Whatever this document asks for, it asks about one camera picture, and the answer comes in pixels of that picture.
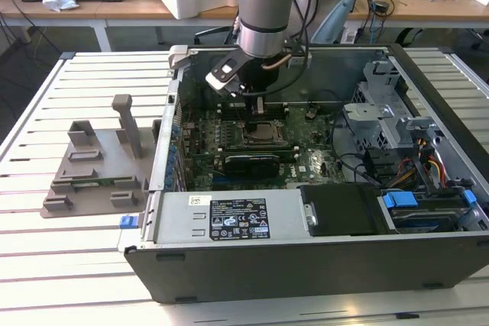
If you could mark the silver power supply unit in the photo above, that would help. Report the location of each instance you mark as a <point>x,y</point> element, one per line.
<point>175,219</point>

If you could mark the black chair base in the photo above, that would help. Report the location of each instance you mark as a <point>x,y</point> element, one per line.
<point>210,33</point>

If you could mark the round coin battery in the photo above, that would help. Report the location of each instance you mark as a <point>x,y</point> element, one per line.
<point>309,114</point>

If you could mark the CPU socket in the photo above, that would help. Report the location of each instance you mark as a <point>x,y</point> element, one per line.
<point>263,140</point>

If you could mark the black graphics card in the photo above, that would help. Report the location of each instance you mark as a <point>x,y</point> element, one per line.
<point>252,165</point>

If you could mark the crumpled white paper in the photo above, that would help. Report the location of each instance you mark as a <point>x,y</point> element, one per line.
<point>59,0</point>

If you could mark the blue case latch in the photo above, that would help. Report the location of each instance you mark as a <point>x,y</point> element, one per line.
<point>128,222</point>

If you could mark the metal drive bay cage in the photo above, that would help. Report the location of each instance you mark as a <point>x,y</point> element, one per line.
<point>382,123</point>

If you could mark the grey parts rack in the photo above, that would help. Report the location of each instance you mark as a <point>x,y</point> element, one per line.
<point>99,158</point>

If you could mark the black plastic shroud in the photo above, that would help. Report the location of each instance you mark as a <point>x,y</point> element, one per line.
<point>340,211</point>

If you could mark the green RAM stick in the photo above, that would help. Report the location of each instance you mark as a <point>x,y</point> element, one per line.
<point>91,181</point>

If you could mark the black RAM slot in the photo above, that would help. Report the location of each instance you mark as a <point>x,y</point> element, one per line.
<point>275,109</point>
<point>275,117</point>
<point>260,144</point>
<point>260,147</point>
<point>275,113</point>
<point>260,150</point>
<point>275,105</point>
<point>260,141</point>

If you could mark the green motherboard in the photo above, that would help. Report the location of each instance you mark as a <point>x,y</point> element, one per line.
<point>305,158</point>

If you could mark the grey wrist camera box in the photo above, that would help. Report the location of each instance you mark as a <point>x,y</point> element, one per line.
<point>225,72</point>

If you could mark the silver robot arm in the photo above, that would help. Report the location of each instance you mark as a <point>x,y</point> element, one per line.
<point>263,17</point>

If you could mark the black PC case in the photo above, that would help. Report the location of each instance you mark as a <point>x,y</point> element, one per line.
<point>267,276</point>

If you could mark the blue disk carrier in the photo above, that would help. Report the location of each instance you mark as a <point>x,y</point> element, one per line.
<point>399,200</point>

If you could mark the black hard disk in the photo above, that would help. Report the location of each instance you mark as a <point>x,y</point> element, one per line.
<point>420,219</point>

